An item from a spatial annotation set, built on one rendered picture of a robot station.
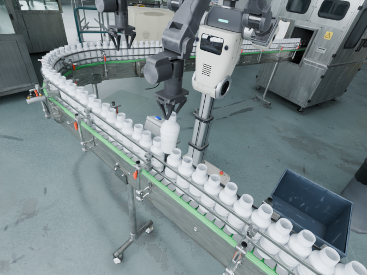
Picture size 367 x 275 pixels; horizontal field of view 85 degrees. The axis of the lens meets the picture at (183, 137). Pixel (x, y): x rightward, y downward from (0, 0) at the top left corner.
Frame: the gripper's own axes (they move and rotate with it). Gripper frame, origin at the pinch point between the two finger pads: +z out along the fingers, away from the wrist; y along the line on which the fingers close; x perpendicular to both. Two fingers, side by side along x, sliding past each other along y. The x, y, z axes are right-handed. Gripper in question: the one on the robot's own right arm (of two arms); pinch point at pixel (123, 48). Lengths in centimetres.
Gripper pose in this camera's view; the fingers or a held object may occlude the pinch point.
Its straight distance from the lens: 106.6
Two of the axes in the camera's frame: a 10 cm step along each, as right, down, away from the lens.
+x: 7.7, 4.6, -4.5
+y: -6.3, 4.1, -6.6
